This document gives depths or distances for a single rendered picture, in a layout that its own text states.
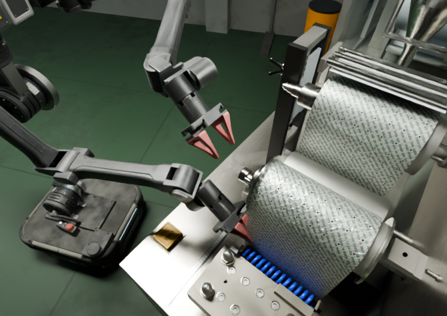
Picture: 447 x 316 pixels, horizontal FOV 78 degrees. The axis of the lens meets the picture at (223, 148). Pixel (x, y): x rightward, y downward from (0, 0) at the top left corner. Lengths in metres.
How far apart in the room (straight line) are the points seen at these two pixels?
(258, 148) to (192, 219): 0.42
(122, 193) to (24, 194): 0.89
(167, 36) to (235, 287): 0.66
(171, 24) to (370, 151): 0.59
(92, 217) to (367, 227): 1.60
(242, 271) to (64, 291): 1.45
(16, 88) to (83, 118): 1.79
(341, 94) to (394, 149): 0.16
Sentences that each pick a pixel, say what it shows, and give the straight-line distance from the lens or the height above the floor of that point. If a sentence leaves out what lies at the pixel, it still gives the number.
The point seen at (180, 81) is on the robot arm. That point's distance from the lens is 0.63.
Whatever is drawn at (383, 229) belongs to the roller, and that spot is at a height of 1.31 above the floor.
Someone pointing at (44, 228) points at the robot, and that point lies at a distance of 2.02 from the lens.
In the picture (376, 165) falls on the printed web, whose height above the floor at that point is 1.29.
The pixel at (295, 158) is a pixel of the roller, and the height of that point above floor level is 1.23.
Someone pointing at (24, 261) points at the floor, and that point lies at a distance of 2.28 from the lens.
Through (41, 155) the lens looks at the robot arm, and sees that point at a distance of 0.96.
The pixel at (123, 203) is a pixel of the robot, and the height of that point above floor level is 0.24.
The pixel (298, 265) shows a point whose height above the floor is 1.12.
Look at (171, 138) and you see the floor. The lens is 2.51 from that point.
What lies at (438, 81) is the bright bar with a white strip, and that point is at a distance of 0.74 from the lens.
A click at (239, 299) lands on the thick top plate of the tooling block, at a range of 0.78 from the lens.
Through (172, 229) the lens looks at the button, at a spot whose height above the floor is 0.92.
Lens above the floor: 1.79
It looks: 49 degrees down
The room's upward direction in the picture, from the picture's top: straight up
